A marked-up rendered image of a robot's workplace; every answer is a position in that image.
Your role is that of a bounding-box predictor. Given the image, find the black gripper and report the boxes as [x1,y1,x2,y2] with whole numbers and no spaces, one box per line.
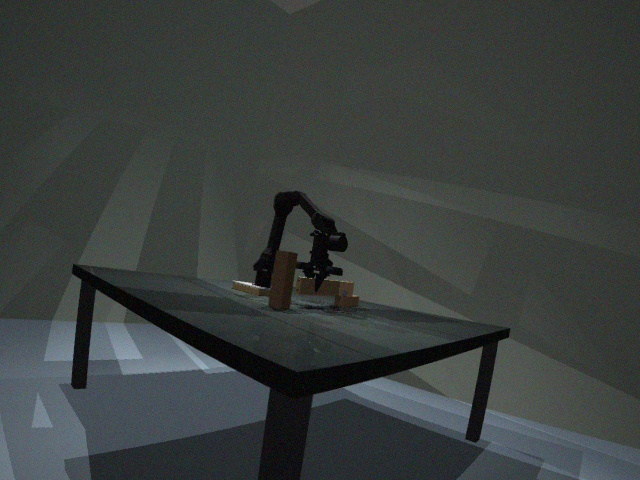
[295,248,343,293]

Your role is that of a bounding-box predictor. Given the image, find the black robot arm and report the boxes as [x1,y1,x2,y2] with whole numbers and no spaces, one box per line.
[252,190,348,289]

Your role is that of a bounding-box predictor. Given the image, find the long wooden rail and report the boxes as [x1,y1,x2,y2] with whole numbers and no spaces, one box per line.
[295,277,354,296]

